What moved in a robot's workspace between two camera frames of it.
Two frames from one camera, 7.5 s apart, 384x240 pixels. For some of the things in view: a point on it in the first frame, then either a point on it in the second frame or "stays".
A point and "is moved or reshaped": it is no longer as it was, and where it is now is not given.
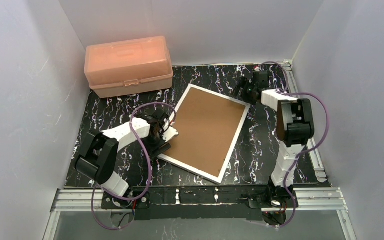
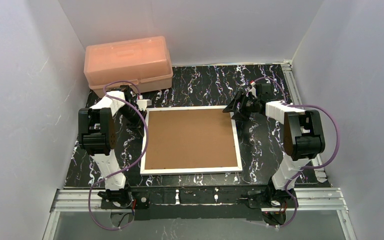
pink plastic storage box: (128, 67) stays
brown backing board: (206, 125) is moved or reshaped
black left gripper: (158, 145) to (133, 114)
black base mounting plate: (198, 203) stays
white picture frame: (196, 170) to (157, 171)
